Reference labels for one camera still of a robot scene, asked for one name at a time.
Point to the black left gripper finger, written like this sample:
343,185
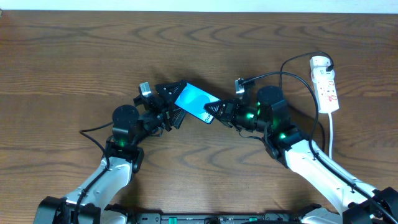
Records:
169,92
178,116

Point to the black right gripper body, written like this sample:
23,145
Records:
232,111

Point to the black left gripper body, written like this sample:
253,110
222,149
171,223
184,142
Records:
162,105

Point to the blue Galaxy smartphone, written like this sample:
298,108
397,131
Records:
193,100

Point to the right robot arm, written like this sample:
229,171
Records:
354,200

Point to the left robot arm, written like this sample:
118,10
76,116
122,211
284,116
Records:
121,160

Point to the white USB charger plug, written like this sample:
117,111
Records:
319,61

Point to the white power strip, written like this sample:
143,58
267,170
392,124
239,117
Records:
325,90

